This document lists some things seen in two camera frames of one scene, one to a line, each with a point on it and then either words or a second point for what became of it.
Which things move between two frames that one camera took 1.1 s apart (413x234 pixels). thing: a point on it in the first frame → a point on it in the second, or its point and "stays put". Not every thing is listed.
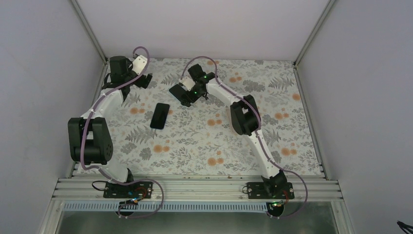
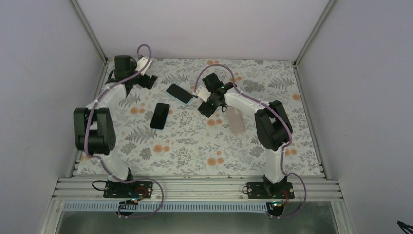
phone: [178, 90] stays put
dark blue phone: [159, 120] stays put
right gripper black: [184, 99] → [204, 109]
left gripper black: [140, 83] stays put
